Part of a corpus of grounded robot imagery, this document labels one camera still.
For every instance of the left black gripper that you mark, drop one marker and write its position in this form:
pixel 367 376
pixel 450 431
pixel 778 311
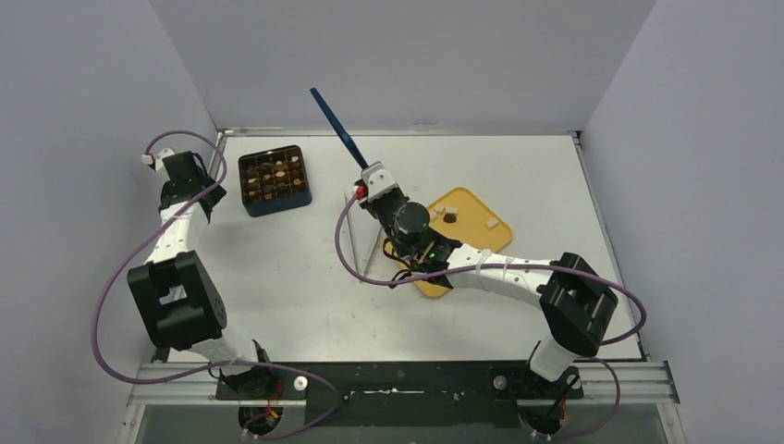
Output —
pixel 217 193

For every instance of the yellow plastic tray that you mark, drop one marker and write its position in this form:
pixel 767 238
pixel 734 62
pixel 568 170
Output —
pixel 470 225

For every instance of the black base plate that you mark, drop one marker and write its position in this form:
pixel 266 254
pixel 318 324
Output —
pixel 530 399

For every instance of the aluminium rail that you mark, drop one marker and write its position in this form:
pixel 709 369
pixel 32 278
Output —
pixel 185 383

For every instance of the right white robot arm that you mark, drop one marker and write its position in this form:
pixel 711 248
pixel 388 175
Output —
pixel 577 309

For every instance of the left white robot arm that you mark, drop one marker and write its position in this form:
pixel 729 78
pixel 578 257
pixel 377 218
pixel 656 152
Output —
pixel 179 304

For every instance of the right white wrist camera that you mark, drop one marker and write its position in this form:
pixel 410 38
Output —
pixel 376 181

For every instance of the metal tongs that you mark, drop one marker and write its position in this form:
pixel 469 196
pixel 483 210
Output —
pixel 360 237

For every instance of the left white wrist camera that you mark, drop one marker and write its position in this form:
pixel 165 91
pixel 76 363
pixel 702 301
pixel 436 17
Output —
pixel 156 161

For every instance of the blue chocolate box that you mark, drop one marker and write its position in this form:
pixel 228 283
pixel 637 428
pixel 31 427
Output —
pixel 273 181

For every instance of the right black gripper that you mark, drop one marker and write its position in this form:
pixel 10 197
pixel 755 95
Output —
pixel 385 204

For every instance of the blue box lid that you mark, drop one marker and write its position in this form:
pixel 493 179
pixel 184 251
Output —
pixel 339 129

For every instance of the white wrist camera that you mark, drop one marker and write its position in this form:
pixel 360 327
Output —
pixel 376 181
pixel 156 161

